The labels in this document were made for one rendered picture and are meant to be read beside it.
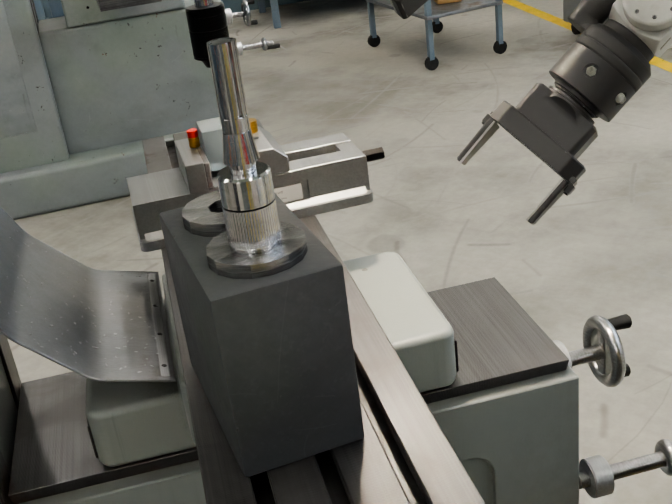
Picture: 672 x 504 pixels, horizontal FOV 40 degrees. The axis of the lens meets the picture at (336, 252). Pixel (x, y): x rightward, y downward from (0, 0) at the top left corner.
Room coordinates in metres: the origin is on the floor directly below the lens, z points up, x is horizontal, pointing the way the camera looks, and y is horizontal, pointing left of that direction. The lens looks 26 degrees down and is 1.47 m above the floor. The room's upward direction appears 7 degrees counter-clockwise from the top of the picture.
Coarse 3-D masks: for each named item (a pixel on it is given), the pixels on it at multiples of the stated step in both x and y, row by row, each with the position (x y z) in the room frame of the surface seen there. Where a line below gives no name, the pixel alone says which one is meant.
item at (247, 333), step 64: (192, 256) 0.77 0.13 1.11; (256, 256) 0.73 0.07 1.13; (320, 256) 0.74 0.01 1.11; (192, 320) 0.80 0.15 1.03; (256, 320) 0.69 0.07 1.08; (320, 320) 0.71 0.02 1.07; (256, 384) 0.69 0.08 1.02; (320, 384) 0.71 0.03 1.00; (256, 448) 0.69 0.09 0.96; (320, 448) 0.70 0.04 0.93
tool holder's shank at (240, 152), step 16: (208, 48) 0.75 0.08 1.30; (224, 48) 0.74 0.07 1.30; (224, 64) 0.74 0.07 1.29; (224, 80) 0.74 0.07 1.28; (240, 80) 0.75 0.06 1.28; (224, 96) 0.74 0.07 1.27; (240, 96) 0.75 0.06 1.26; (224, 112) 0.75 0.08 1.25; (240, 112) 0.75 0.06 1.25; (224, 128) 0.75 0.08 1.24; (240, 128) 0.75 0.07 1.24; (224, 144) 0.75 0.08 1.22; (240, 144) 0.74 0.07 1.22; (224, 160) 0.75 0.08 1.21; (240, 160) 0.74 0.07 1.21; (256, 160) 0.75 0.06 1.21
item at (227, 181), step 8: (224, 168) 0.77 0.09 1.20; (256, 168) 0.76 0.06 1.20; (264, 168) 0.75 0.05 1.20; (216, 176) 0.75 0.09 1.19; (224, 176) 0.75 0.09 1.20; (232, 176) 0.74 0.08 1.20; (240, 176) 0.74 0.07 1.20; (248, 176) 0.74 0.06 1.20; (256, 176) 0.74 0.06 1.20; (264, 176) 0.74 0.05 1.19; (224, 184) 0.74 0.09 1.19; (232, 184) 0.73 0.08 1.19; (240, 184) 0.73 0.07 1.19; (248, 184) 0.73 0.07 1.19; (256, 184) 0.74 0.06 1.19; (264, 184) 0.74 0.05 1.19
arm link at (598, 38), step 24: (600, 0) 1.02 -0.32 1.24; (624, 0) 0.97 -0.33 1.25; (648, 0) 0.96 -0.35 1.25; (576, 24) 1.03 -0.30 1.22; (600, 24) 1.00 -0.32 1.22; (624, 24) 0.99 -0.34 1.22; (648, 24) 0.95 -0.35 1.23; (600, 48) 0.97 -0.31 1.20; (624, 48) 0.97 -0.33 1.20; (648, 48) 0.98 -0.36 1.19; (624, 72) 0.96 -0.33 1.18; (648, 72) 0.97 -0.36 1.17
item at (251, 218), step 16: (224, 192) 0.74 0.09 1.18; (240, 192) 0.73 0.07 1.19; (256, 192) 0.74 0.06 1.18; (272, 192) 0.75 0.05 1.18; (224, 208) 0.75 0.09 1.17; (240, 208) 0.73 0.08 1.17; (256, 208) 0.73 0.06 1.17; (272, 208) 0.75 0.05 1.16; (240, 224) 0.73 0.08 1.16; (256, 224) 0.73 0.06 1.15; (272, 224) 0.74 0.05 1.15; (240, 240) 0.74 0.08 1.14; (256, 240) 0.73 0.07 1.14; (272, 240) 0.74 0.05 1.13
